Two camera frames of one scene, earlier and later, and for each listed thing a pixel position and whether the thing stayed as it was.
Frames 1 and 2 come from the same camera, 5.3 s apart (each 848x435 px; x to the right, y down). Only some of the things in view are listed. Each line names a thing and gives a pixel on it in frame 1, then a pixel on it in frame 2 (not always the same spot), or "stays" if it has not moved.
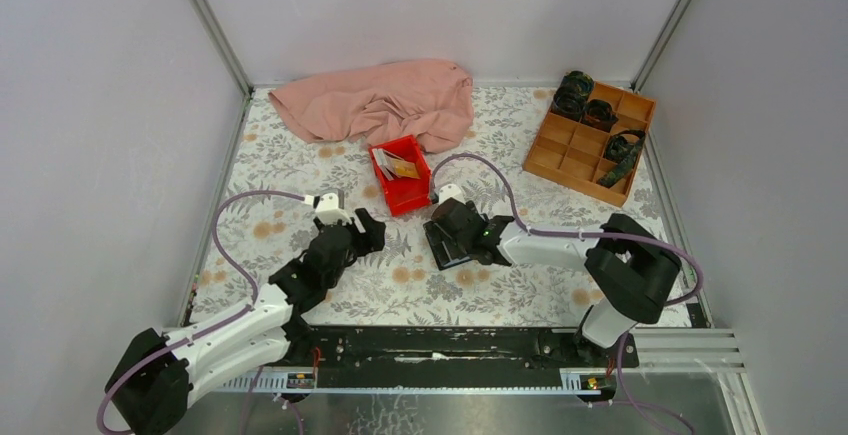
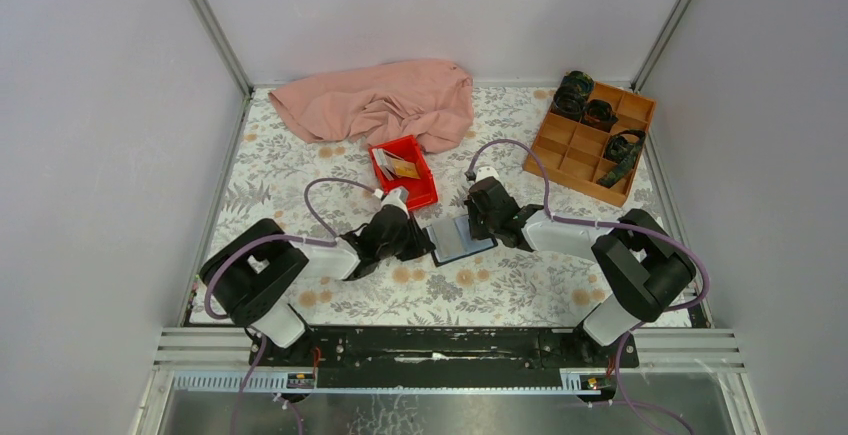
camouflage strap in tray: [621, 148] stays
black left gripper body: [354, 251] → [407, 246]
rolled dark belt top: [571, 97] stays
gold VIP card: [405, 169] stays
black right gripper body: [472, 208] → [481, 226]
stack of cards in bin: [386, 161] stays
